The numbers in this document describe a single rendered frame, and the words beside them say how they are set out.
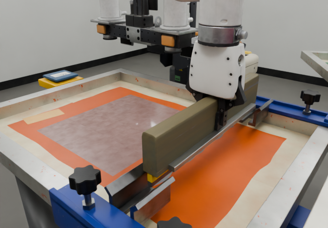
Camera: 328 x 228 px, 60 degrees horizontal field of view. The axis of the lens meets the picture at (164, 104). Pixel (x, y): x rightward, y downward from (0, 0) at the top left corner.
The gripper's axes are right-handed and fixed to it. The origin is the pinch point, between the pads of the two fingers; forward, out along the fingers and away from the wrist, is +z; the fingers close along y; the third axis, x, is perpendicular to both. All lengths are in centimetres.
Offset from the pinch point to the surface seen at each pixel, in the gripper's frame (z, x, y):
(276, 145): 10.5, -15.4, -9.3
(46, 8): 12, -170, 367
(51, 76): 10, -8, 76
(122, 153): 10.5, 10.5, 16.2
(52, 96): 9, 4, 56
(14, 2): 2, -129, 367
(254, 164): 10.4, -4.6, -8.4
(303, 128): 8.9, -25.1, -12.3
